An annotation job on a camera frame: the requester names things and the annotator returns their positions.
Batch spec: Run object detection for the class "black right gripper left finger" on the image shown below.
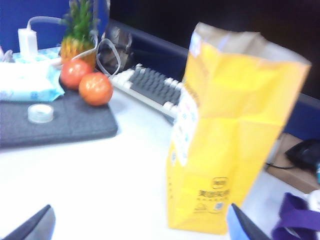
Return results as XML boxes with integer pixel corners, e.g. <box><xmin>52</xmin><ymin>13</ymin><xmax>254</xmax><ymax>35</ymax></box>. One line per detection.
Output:
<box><xmin>0</xmin><ymin>204</ymin><xmax>56</xmax><ymax>240</ymax></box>

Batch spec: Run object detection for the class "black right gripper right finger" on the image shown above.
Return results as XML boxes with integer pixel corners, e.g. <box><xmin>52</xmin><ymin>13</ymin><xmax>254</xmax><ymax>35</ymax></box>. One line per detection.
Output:
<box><xmin>226</xmin><ymin>202</ymin><xmax>272</xmax><ymax>240</ymax></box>

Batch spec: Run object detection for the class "purple cloth bag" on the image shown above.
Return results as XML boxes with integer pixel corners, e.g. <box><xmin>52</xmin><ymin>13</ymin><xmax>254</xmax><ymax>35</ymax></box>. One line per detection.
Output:
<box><xmin>271</xmin><ymin>192</ymin><xmax>320</xmax><ymax>240</ymax></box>

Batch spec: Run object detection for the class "yellow paper bag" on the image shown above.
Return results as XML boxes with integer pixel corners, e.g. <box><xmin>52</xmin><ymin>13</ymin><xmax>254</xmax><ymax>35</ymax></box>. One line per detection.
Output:
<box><xmin>166</xmin><ymin>21</ymin><xmax>313</xmax><ymax>236</ymax></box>

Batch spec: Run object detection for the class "brown cardboard box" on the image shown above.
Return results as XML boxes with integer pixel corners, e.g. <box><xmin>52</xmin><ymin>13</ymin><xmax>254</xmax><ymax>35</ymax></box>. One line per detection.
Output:
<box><xmin>264</xmin><ymin>132</ymin><xmax>320</xmax><ymax>195</ymax></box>

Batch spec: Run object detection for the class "white plush item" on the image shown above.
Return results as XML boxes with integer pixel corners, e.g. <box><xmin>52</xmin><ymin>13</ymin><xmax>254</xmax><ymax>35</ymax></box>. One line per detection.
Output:
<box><xmin>303</xmin><ymin>189</ymin><xmax>320</xmax><ymax>213</ymax></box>

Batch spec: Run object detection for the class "black computer mouse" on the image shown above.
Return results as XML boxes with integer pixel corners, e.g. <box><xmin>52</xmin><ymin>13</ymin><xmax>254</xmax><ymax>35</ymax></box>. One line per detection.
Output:
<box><xmin>284</xmin><ymin>138</ymin><xmax>320</xmax><ymax>176</ymax></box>

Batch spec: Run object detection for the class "gray felt laptop sleeve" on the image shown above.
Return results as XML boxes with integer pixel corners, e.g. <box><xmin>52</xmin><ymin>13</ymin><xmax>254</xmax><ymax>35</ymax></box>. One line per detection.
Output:
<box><xmin>0</xmin><ymin>89</ymin><xmax>119</xmax><ymax>150</ymax></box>

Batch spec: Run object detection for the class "clear tape roll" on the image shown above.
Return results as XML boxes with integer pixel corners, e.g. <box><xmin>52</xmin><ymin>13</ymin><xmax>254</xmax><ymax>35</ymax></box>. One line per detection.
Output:
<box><xmin>27</xmin><ymin>103</ymin><xmax>54</xmax><ymax>124</ymax></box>

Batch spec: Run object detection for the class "blue white wet wipes pack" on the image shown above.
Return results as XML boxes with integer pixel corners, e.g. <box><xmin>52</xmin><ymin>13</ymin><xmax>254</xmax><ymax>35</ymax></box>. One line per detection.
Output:
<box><xmin>0</xmin><ymin>61</ymin><xmax>66</xmax><ymax>103</ymax></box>

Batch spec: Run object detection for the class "red orange tomato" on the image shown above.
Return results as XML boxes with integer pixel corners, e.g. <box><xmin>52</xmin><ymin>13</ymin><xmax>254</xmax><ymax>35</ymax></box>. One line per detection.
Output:
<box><xmin>59</xmin><ymin>58</ymin><xmax>95</xmax><ymax>91</ymax></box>
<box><xmin>78</xmin><ymin>72</ymin><xmax>114</xmax><ymax>107</ymax></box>

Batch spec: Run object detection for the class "gray white keyboard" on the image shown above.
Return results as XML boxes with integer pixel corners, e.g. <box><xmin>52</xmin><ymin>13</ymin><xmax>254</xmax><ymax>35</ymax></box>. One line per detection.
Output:
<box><xmin>109</xmin><ymin>63</ymin><xmax>186</xmax><ymax>119</ymax></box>

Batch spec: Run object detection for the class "light blue tissue box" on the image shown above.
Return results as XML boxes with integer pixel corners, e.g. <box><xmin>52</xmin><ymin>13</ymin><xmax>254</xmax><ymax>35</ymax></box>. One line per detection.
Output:
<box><xmin>12</xmin><ymin>46</ymin><xmax>62</xmax><ymax>65</ymax></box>

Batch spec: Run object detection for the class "white power adapter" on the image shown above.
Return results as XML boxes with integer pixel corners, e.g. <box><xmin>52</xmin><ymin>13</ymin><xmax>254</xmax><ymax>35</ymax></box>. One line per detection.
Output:
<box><xmin>17</xmin><ymin>27</ymin><xmax>39</xmax><ymax>58</ymax></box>

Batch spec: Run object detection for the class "silver faceted figurine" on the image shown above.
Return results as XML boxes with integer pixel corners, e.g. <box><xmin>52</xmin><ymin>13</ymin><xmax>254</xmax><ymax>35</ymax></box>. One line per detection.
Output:
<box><xmin>96</xmin><ymin>26</ymin><xmax>136</xmax><ymax>76</ymax></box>

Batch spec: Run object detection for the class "small pineapple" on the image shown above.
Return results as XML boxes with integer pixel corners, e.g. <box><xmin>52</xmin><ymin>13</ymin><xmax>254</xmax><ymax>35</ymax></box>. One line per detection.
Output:
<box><xmin>59</xmin><ymin>0</ymin><xmax>100</xmax><ymax>72</ymax></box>

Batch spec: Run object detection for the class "black computer monitor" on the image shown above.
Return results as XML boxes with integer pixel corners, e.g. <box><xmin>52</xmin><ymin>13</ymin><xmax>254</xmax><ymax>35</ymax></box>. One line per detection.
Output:
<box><xmin>107</xmin><ymin>0</ymin><xmax>320</xmax><ymax>100</ymax></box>

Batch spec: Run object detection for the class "black mouse cable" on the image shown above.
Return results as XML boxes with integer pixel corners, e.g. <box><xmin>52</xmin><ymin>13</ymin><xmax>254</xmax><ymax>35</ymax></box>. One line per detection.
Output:
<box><xmin>265</xmin><ymin>161</ymin><xmax>296</xmax><ymax>170</ymax></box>

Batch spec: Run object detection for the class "white flat looped cable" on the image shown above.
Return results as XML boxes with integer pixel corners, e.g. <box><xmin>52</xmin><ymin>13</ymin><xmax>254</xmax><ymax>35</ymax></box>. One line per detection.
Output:
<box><xmin>72</xmin><ymin>38</ymin><xmax>123</xmax><ymax>77</ymax></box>

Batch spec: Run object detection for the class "white charger cable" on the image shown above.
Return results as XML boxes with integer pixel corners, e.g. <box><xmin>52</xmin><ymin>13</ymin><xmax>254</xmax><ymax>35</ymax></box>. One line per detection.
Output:
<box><xmin>26</xmin><ymin>15</ymin><xmax>66</xmax><ymax>32</ymax></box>

